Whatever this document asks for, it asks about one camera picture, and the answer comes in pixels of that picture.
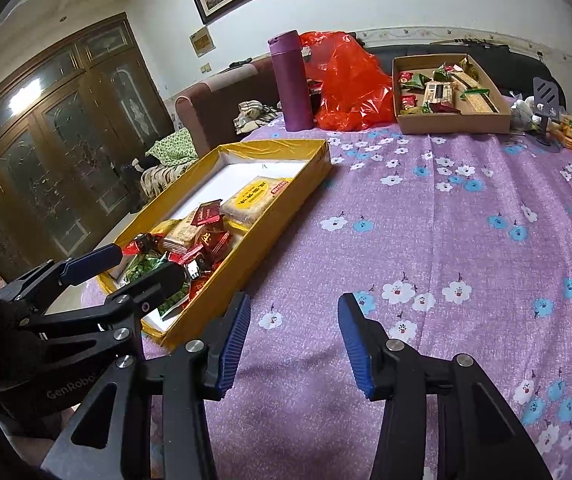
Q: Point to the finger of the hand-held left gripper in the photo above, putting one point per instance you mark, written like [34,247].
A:
[156,285]
[91,260]

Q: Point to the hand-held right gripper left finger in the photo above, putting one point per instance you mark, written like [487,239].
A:
[233,345]

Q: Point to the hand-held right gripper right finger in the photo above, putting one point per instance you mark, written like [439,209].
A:
[353,345]

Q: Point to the green pea snack packet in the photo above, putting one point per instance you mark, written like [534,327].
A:
[143,266]

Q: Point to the dark green snack packet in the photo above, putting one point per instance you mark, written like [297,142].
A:
[173,302]

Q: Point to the red and black candy packet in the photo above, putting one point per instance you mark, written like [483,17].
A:
[196,266]
[141,244]

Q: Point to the clear biscuit packet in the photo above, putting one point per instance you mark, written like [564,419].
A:
[183,235]

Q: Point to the dark red gold-print packet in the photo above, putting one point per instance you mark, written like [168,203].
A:
[206,214]
[214,244]

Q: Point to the large yellow biscuit packet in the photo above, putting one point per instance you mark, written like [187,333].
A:
[256,200]

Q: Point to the yellow cardboard box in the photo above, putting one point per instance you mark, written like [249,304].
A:
[286,200]

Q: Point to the patterned blanket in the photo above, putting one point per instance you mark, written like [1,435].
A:
[166,180]

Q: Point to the purple floral tablecloth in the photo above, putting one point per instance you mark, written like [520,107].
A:
[415,240]

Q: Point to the wooden glass-door wardrobe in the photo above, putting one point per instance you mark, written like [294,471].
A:
[66,135]

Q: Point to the green floral pillow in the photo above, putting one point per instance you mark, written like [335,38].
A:
[173,145]

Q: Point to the brown sofa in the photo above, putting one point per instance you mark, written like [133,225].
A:
[206,110]

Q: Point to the striped cloth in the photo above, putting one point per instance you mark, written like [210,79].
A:
[258,117]

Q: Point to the magenta thermos bottle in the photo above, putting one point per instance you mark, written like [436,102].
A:
[291,85]

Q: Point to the brown cardboard box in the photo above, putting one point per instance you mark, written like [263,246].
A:
[450,122]

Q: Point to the red plastic bag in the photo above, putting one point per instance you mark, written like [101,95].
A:
[350,90]

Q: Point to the pile of assorted snack packets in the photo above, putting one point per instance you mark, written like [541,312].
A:
[440,92]

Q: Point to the clear plastic bag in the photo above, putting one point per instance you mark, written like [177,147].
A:
[523,115]

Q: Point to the black sofa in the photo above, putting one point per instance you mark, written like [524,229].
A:
[520,70]

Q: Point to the wall socket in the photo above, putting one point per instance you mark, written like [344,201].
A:
[207,67]

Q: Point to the small yellow wall notice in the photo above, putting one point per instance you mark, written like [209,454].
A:
[202,41]

